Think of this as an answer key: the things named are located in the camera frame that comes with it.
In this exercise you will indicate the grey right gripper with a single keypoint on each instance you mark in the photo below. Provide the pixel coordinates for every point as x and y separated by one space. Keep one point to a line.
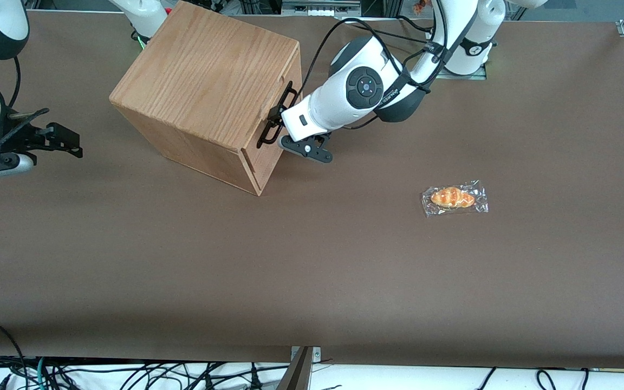
13 137

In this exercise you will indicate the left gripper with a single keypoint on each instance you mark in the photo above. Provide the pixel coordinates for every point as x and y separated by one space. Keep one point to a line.
275 115

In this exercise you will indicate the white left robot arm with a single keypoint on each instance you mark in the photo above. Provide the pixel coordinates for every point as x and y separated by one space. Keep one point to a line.
333 100

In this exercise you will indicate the plain wooden drawer front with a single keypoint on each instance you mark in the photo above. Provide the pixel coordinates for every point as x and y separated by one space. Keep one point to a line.
264 173

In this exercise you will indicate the wooden drawer cabinet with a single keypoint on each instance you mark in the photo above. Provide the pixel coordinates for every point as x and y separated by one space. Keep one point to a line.
203 76

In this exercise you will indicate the grey metal rack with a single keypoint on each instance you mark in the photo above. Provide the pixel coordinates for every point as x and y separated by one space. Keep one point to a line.
317 6

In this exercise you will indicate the small orange object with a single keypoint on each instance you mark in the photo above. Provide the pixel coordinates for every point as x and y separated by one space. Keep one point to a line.
419 5

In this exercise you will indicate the wrapped bread roll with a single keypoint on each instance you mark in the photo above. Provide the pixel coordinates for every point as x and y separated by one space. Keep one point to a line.
453 197

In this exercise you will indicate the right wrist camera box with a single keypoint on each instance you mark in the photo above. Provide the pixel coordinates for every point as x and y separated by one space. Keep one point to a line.
3 165

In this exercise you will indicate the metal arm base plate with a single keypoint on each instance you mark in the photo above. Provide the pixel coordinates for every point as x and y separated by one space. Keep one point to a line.
480 73

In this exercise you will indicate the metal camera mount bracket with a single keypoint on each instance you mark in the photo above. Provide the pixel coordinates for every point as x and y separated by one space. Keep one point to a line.
298 374

